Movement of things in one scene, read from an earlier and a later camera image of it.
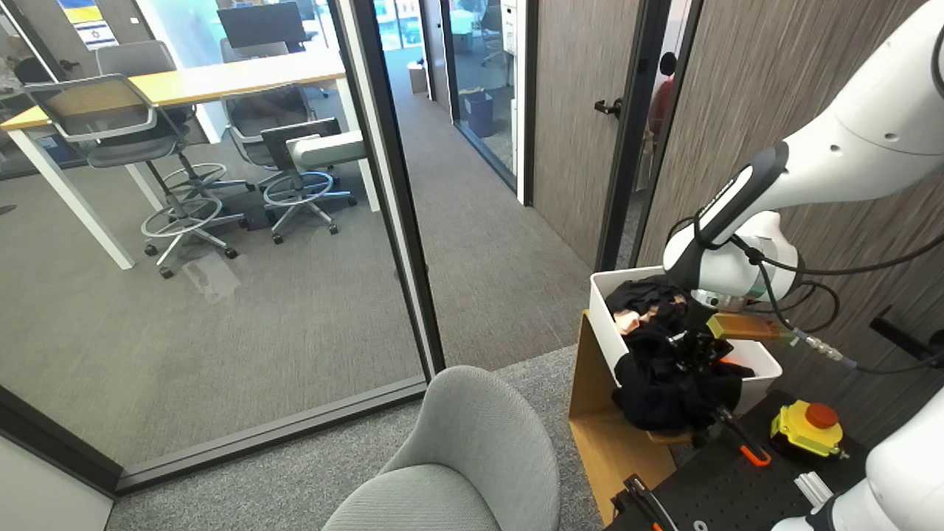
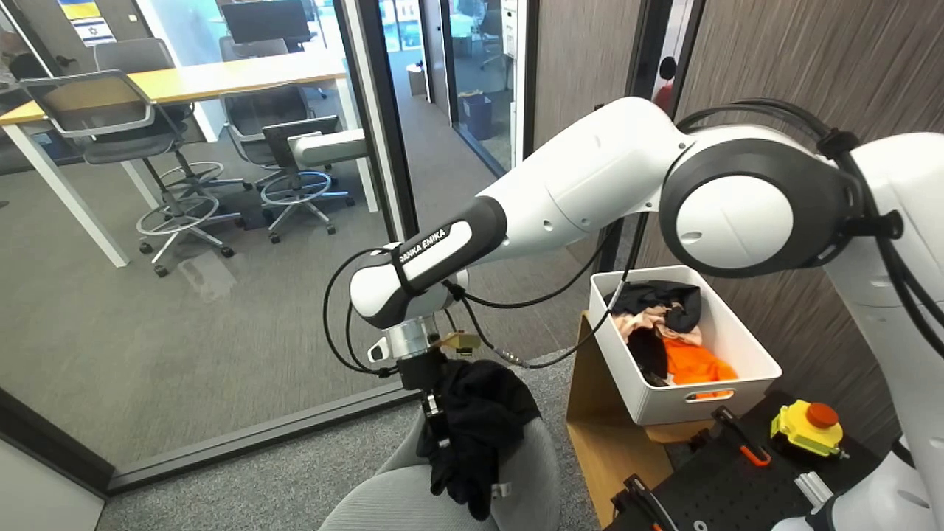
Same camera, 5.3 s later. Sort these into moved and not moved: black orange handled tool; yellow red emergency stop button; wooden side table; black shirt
Moved: black shirt
Not moved: black orange handled tool; yellow red emergency stop button; wooden side table
